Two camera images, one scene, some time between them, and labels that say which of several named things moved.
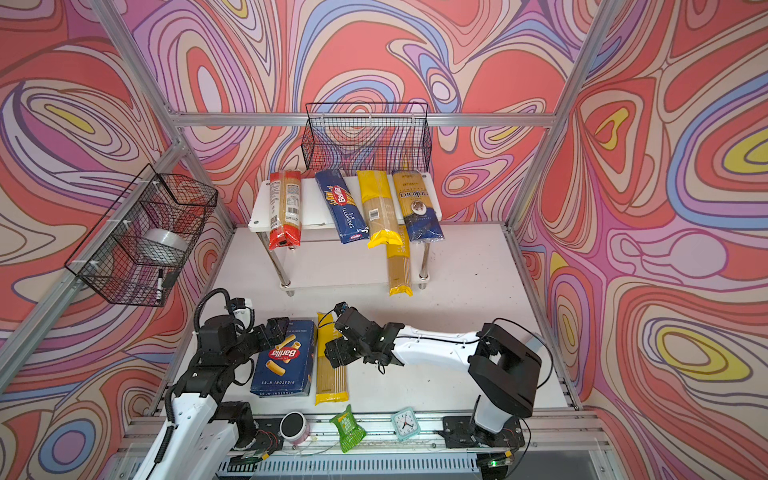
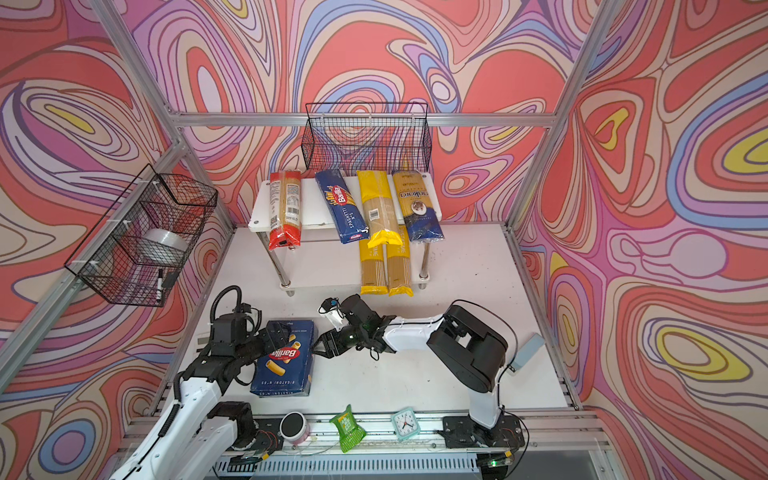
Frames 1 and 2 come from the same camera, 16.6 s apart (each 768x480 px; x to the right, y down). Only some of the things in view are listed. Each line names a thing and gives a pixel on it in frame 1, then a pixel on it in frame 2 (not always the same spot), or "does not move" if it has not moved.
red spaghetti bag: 285,209 does not move
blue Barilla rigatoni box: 286,369 does not move
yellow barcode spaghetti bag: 379,207 does not move
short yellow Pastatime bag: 332,383 → 373,274
